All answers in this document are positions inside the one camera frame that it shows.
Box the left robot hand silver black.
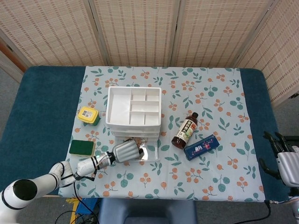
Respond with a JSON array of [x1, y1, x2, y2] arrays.
[[112, 138, 144, 163]]

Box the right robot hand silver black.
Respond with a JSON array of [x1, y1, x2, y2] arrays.
[[258, 130, 299, 188]]

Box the clear plastic drawer shallow contents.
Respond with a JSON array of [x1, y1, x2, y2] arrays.
[[115, 136, 160, 162]]

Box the blue robot base seat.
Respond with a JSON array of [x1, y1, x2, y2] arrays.
[[97, 198, 198, 224]]

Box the green yellow sponge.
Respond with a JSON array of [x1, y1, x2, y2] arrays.
[[70, 140, 96, 157]]

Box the blue box on floor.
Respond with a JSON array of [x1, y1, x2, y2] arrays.
[[78, 198, 100, 215]]

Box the green tub yellow lid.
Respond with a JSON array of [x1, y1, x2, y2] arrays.
[[77, 106, 101, 127]]

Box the dark tea bottle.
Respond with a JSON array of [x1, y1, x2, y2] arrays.
[[171, 112, 199, 149]]

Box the floral fruit print tablecloth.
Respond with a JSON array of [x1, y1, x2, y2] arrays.
[[58, 66, 266, 202]]

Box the blue pencil case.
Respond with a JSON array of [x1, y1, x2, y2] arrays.
[[183, 134, 221, 162]]

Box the teal table cover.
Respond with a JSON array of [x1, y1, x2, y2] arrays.
[[0, 66, 292, 203]]

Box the woven folding screen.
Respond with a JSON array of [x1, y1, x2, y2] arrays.
[[0, 0, 299, 109]]

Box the white drawer organizer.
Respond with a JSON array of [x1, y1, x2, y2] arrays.
[[104, 86, 163, 141]]

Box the black cable bundle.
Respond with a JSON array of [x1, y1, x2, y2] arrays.
[[56, 182, 100, 224]]

